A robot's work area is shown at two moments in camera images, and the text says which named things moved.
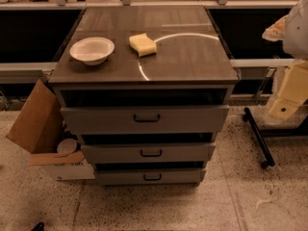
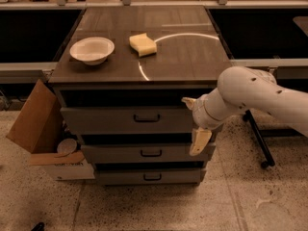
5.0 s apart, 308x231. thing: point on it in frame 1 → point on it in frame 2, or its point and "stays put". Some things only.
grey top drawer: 144,119 stays put
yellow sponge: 142,44 stays put
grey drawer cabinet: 145,89 stays put
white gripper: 296,36 → 200,115
